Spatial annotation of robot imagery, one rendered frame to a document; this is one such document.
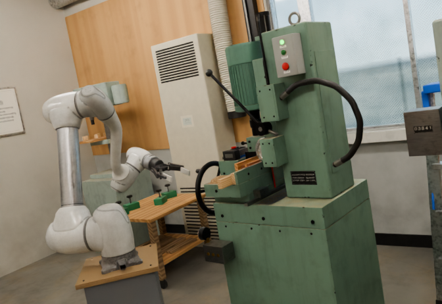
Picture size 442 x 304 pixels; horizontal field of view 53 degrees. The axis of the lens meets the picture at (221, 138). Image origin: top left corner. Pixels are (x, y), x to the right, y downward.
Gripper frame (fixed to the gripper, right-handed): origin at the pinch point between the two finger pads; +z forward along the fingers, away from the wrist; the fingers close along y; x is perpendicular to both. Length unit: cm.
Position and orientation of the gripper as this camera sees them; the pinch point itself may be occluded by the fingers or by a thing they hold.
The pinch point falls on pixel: (179, 176)
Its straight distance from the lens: 244.0
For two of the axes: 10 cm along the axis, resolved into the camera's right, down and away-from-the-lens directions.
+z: 7.6, 2.8, -5.9
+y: 6.4, -1.9, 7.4
